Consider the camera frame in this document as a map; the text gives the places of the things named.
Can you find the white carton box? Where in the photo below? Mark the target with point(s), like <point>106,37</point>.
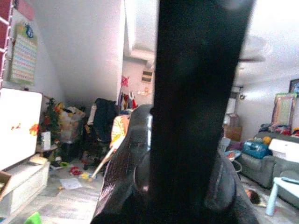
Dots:
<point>46,140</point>

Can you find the blue plastic case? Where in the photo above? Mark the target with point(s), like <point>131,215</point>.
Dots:
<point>255,149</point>

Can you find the colourful wall chart poster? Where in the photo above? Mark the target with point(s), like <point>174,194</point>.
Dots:
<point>23,56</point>

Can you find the pink box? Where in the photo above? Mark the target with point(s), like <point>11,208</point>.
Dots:
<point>26,9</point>

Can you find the hanging colourful clothes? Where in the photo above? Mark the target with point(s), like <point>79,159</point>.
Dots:
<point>128,100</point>

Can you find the green plastic toy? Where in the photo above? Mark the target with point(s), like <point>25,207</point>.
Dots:
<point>33,218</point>

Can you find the bag stuffed with toys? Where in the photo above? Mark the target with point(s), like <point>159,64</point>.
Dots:
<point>70,123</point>

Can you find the dark framed picture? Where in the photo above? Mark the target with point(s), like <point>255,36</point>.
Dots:
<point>294,86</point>

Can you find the red cube shelf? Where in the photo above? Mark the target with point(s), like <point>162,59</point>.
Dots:
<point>4,32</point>

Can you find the small green Christmas tree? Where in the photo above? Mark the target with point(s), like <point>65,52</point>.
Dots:
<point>51,116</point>

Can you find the small white table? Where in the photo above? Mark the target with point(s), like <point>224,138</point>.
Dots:
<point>280,191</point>

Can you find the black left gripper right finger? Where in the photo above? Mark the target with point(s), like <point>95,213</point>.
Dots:
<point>225,184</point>

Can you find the brown cardboard box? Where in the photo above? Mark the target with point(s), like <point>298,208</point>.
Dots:
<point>233,133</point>

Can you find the red paper wall decoration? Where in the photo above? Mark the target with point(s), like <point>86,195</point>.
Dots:
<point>125,81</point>

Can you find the wall electrical panel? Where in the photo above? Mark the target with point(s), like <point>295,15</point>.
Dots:
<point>147,76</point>

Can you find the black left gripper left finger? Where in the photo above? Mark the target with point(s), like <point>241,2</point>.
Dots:
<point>121,168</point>

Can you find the low white cabinet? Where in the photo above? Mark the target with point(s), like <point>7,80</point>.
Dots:
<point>25,184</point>

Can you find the small round side table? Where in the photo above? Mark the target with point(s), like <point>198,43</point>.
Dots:
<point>46,149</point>

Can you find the white paper sheet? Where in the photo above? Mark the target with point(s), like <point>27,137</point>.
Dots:
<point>70,183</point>

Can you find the framed colourful chart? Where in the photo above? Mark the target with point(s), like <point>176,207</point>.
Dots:
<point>283,112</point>

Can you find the orange patterned cushion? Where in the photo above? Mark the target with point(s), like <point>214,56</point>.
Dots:
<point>119,129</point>

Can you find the red toy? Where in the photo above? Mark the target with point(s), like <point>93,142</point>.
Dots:
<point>75,170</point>

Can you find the white stick with yellow end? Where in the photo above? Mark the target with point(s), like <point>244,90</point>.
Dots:
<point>105,161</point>

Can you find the white board with stickers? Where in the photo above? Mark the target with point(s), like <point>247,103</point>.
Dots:
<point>17,126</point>

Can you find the grey sofa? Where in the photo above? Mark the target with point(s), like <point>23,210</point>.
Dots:
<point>259,166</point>

